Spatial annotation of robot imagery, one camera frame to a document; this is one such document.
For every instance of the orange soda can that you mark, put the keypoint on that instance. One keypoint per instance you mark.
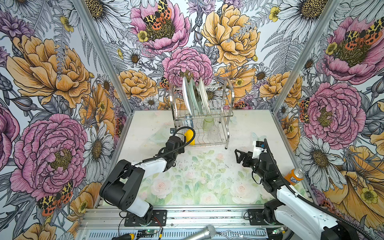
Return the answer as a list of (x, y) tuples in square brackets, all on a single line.
[(295, 176)]

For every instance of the clear plastic tumbler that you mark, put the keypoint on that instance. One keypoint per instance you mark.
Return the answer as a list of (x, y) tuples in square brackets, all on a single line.
[(214, 135)]

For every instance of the silver microphone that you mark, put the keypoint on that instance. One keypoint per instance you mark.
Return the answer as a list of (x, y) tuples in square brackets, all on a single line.
[(206, 233)]

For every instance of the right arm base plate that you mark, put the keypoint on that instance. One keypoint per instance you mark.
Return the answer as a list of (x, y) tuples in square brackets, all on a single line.
[(256, 217)]

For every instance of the green plastic tumbler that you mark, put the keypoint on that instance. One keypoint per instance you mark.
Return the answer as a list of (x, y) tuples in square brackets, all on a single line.
[(208, 123)]

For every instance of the yellow black handle tool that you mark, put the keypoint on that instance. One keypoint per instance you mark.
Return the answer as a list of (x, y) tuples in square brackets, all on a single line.
[(124, 237)]

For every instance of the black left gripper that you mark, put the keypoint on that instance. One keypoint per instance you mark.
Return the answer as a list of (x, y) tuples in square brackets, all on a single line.
[(182, 150)]

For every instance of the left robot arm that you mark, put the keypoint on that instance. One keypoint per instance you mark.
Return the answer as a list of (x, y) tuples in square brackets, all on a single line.
[(121, 188)]

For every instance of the blue white ceramic bowl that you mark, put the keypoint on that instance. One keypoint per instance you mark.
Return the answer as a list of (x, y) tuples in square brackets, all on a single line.
[(188, 121)]

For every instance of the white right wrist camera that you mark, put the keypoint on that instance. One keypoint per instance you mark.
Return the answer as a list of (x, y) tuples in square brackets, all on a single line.
[(259, 147)]

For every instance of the white plate red pattern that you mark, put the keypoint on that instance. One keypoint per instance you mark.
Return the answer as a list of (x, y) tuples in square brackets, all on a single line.
[(186, 97)]

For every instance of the steel two-tier dish rack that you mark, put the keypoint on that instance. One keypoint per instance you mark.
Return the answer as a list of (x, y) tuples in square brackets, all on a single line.
[(221, 96)]

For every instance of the green circuit board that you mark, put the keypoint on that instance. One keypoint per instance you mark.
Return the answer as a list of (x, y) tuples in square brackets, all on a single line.
[(146, 234)]

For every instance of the cream floral plate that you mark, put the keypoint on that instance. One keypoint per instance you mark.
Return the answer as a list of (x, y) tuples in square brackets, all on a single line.
[(204, 96)]

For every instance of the pale green plate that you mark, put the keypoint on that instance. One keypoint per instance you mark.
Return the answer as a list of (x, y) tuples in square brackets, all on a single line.
[(195, 97)]

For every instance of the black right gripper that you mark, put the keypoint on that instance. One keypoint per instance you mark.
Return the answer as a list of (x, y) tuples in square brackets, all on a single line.
[(248, 155)]

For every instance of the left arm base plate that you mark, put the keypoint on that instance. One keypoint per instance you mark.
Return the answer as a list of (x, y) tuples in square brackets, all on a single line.
[(155, 218)]

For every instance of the yellow plastic bowl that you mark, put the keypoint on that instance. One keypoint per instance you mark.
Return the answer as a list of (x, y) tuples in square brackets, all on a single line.
[(189, 134)]

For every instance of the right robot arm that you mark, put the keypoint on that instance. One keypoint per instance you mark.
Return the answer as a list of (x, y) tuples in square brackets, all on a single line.
[(306, 219)]

